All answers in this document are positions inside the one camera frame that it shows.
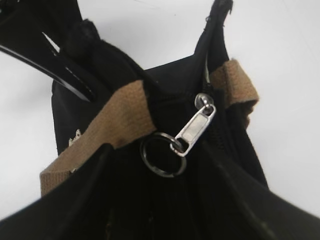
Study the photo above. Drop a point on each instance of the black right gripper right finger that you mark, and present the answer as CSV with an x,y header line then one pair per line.
x,y
271,217

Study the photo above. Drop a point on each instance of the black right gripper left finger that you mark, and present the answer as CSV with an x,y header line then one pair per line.
x,y
105,199

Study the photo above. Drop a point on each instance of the finger of the glossy black left gripper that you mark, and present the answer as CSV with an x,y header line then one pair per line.
x,y
36,51

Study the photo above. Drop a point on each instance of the black fabric bag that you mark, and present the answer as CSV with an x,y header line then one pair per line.
x,y
103,67

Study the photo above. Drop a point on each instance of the silver zipper pull tab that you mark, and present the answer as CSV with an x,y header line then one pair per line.
x,y
197,125

